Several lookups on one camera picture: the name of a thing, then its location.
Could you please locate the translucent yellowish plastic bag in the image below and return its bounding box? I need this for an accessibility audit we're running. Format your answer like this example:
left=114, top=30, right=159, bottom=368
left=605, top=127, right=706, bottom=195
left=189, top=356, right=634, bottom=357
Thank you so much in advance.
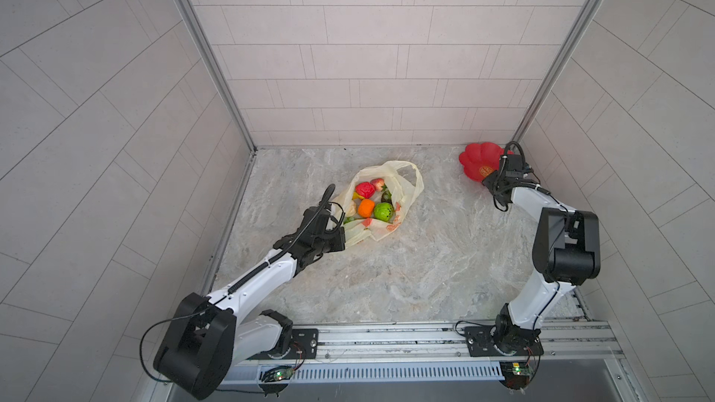
left=334, top=160, right=425, bottom=247

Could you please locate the green toy apple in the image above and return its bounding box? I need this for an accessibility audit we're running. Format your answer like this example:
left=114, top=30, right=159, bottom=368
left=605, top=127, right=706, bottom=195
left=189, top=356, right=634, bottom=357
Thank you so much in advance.
left=372, top=202, right=395, bottom=223

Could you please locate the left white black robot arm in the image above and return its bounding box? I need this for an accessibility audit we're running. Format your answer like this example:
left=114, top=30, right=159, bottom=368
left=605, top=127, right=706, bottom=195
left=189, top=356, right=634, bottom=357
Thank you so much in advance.
left=145, top=185, right=346, bottom=400

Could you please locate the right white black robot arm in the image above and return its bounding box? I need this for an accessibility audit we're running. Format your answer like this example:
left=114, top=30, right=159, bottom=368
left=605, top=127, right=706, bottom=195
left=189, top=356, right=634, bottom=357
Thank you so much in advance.
left=483, top=141, right=601, bottom=355

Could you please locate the red flower-shaped plate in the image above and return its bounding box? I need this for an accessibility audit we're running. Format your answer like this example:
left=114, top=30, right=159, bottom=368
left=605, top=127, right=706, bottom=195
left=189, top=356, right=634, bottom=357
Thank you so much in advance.
left=459, top=141, right=504, bottom=184

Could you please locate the orange toy fruit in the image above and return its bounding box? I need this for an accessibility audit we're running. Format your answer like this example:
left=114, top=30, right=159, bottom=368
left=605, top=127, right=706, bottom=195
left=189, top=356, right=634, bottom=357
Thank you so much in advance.
left=357, top=199, right=376, bottom=219

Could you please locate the red toy fruit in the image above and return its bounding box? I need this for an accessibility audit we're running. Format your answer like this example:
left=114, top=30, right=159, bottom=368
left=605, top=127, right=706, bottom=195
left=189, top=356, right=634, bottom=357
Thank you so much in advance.
left=354, top=182, right=376, bottom=199

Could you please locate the toy strawberry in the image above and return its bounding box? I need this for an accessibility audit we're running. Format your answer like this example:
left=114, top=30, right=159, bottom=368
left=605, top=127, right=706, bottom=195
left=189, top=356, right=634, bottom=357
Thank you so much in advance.
left=371, top=178, right=385, bottom=191

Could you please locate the left small circuit board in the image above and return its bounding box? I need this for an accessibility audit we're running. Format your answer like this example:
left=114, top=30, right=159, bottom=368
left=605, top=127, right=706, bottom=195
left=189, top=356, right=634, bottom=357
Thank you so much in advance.
left=260, top=366, right=296, bottom=385

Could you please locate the small circuit board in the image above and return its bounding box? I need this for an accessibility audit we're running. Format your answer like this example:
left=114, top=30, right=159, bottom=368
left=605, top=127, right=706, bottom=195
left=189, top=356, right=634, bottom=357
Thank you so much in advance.
left=500, top=362, right=534, bottom=391
left=260, top=366, right=296, bottom=385

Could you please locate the right small circuit board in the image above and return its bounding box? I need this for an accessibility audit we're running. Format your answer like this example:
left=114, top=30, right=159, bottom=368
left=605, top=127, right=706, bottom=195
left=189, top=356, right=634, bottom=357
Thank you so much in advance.
left=500, top=362, right=534, bottom=391

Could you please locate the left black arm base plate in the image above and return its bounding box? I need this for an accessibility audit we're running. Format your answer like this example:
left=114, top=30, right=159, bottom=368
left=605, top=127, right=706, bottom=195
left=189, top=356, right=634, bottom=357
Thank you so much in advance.
left=249, top=329, right=320, bottom=361

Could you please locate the aluminium mounting rail frame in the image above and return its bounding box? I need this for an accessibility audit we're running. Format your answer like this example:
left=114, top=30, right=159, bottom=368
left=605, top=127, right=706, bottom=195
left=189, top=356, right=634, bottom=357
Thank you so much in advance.
left=220, top=320, right=624, bottom=390

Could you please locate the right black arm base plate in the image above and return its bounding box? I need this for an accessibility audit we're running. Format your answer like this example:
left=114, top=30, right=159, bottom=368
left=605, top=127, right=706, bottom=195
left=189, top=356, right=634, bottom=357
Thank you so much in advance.
left=463, top=325, right=544, bottom=357

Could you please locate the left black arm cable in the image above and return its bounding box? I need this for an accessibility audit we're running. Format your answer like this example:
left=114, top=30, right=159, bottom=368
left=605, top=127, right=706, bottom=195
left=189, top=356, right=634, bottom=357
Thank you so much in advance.
left=138, top=306, right=264, bottom=398

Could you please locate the right aluminium corner post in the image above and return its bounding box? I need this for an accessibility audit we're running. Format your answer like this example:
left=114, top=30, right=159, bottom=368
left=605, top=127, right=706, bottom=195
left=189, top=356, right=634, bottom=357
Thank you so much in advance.
left=512, top=0, right=603, bottom=143

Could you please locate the aluminium corner post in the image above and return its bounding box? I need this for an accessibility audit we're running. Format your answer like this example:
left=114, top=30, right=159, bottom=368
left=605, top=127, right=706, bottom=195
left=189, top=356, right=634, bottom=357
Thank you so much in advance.
left=174, top=0, right=257, bottom=153
left=512, top=0, right=603, bottom=143

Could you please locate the left aluminium corner post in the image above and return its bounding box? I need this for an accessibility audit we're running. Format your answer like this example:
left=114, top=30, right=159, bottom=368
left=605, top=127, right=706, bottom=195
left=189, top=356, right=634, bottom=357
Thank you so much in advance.
left=174, top=0, right=257, bottom=153

